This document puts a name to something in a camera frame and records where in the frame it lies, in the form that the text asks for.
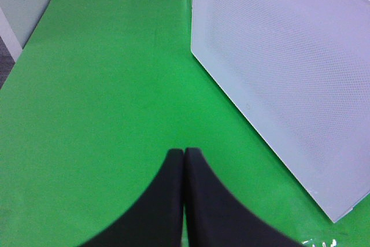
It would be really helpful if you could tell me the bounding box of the white microwave door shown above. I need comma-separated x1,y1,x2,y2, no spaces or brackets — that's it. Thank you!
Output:
191,0,369,222

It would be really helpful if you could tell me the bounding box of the green table mat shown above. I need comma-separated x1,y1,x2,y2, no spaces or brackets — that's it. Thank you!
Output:
1,0,369,246

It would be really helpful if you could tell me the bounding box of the white panel at mat edge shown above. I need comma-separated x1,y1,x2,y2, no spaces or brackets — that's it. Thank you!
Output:
1,0,50,61

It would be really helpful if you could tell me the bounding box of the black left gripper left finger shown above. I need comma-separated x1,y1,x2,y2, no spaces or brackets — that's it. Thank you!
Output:
81,149,184,246

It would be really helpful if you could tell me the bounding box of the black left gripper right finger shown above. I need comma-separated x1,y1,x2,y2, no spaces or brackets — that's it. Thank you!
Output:
184,148,299,246

